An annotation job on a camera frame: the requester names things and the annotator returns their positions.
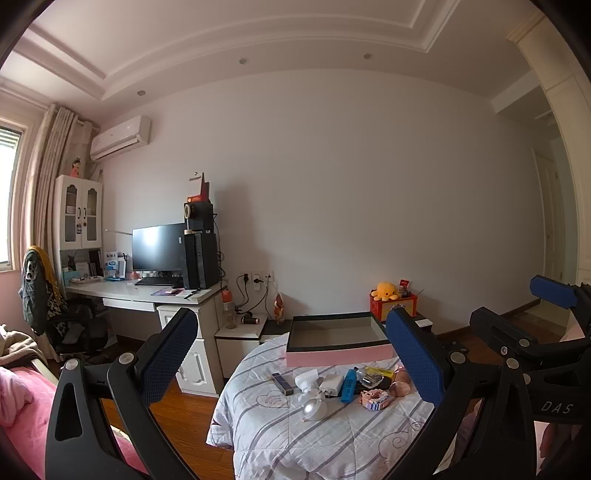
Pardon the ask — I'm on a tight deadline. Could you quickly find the yellow cloth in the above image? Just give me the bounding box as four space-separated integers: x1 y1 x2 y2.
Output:
28 246 63 301

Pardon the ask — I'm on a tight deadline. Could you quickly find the white air conditioner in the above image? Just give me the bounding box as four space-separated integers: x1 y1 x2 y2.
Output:
90 115 152 162

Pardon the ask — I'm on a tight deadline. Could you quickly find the black speaker box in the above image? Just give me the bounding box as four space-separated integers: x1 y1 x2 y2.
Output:
182 200 215 233

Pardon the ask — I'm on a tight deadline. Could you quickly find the pink printed fabric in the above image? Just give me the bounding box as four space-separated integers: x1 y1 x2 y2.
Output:
459 401 483 446

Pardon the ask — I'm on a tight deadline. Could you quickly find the white nightstand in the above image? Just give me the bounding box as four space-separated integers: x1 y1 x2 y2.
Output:
215 314 269 380

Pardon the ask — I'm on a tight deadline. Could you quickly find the white wall socket panel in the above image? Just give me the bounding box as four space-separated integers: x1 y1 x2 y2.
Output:
238 271 275 291

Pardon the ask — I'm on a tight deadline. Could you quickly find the black office chair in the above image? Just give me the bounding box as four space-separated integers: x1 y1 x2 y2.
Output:
21 247 112 365

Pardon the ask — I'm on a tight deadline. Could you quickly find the pink box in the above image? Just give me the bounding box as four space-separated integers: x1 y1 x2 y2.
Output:
286 311 393 368

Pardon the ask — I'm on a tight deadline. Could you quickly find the beige blanket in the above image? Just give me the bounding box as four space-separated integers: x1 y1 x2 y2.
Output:
0 323 47 370

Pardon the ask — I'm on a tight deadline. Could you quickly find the window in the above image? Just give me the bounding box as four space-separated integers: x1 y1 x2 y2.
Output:
0 124 24 268

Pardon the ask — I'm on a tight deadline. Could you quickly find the bottle with orange cap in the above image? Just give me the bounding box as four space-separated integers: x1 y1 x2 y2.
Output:
222 286 237 329

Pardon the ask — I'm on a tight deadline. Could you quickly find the black computer monitor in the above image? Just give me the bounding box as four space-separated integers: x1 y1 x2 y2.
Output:
131 223 186 278

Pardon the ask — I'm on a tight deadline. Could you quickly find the blue white box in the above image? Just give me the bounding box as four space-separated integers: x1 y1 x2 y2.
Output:
104 251 126 281

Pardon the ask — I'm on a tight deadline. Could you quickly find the red storage box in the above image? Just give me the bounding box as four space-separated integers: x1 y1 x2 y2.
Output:
369 293 419 322

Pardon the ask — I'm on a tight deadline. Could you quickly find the pink block ring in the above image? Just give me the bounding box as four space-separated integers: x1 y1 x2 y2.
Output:
360 389 394 411

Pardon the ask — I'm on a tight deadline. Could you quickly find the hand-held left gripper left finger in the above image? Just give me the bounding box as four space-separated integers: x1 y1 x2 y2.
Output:
45 307 200 480

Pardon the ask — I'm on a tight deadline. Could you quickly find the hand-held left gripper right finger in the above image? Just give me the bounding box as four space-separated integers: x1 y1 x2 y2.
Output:
385 307 539 480

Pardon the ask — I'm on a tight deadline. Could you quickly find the red cardboard box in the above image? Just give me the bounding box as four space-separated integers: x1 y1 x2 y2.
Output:
187 173 212 204

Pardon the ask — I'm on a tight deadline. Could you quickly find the black power cable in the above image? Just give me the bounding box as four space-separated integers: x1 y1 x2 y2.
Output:
235 274 269 319

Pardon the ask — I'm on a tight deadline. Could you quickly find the blue case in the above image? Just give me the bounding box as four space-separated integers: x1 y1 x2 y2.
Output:
341 368 361 403

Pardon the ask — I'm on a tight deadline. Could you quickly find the white door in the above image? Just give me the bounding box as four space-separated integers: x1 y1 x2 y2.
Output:
531 148 561 278

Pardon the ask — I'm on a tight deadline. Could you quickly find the yellow octopus plush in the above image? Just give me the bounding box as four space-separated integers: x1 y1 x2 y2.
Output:
370 281 402 302

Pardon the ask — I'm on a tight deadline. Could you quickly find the white striped quilt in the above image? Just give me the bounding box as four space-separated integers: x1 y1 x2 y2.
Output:
205 330 462 480

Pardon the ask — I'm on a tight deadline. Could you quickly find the beige curtain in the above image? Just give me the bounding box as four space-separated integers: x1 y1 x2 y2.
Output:
21 104 100 278

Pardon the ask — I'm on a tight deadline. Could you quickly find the black white low cabinet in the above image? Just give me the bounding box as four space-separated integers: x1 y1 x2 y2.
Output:
261 314 435 344

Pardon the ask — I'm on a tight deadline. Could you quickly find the black computer tower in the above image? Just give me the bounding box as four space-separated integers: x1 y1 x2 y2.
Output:
184 232 220 291

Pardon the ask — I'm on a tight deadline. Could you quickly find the white power bank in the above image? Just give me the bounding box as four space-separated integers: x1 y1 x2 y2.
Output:
318 375 346 397

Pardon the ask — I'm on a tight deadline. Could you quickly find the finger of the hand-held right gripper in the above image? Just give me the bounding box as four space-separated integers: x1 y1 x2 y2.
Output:
469 306 591 370
529 275 591 333

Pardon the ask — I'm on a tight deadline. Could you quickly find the white glass-door cabinet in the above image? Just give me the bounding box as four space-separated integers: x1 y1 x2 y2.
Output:
54 174 103 252

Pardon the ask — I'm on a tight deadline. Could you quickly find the white desk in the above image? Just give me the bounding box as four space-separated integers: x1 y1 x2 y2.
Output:
65 277 227 398

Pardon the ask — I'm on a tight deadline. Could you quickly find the pink blanket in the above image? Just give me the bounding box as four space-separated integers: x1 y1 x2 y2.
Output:
0 364 148 476

